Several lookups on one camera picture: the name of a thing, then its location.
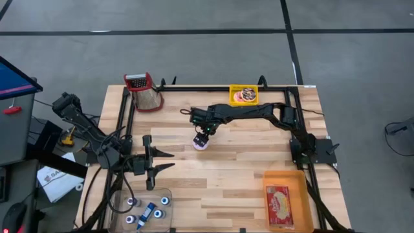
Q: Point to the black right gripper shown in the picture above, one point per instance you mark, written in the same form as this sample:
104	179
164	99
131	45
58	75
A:
207	130

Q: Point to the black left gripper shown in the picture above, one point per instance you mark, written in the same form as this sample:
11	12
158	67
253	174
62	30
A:
139	165

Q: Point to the purple frosted donut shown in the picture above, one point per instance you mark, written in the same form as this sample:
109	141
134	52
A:
200	148

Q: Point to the blue-capped white glue bottle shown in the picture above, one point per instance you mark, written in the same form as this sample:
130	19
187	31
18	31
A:
146	213
158	214
165	201

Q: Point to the purple-tipped white glue bottle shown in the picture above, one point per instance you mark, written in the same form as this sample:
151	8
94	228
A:
131	219
133	202

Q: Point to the chocolate sprinkled toy donut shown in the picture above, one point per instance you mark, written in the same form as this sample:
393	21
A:
249	94

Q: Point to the red butter popcorn packet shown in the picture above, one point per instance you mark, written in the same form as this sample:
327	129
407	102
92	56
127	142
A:
279	205

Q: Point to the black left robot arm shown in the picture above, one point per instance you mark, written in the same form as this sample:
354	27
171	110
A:
81	119

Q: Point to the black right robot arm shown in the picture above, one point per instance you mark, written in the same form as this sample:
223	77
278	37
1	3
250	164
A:
252	110

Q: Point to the clear plastic container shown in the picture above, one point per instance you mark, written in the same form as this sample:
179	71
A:
145	193

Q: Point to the yellow plastic mesh basket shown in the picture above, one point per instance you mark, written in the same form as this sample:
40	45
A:
246	104

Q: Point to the red steel box grater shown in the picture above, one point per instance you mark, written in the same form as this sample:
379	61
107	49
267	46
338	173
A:
147	97

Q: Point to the white tape roll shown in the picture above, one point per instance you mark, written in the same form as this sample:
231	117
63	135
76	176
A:
79	187

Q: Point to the yellow hand tool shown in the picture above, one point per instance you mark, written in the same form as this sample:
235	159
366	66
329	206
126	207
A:
68	139

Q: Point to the white paper sheet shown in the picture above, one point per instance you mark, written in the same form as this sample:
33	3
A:
58	181

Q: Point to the black stand leg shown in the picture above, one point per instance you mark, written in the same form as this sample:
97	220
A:
55	160

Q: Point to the orange plastic tray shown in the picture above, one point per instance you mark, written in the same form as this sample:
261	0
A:
302	200

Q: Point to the black box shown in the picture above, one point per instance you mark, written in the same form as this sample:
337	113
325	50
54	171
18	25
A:
45	132

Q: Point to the grey cabinet with blue screen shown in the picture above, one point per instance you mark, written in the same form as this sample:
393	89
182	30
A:
16	129

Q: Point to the black computer mouse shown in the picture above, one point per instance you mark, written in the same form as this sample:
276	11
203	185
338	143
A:
14	217

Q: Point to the black aluminium table frame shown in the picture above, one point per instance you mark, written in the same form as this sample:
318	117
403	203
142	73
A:
210	88

